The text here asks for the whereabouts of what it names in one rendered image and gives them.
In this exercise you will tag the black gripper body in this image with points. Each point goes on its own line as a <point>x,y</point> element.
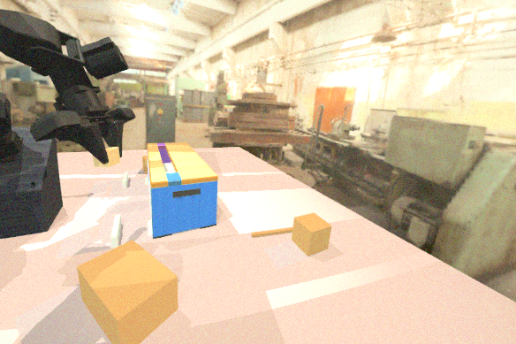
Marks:
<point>83,108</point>

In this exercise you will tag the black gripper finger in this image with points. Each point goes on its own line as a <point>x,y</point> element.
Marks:
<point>90,137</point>
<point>113,135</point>

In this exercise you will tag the tan wooden stick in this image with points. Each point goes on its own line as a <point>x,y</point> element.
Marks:
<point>271,232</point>

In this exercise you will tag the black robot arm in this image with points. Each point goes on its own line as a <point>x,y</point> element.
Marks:
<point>37,43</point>

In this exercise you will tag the orange cube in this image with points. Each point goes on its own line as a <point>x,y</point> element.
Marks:
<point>311,233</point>
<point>128,292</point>
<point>145,164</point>

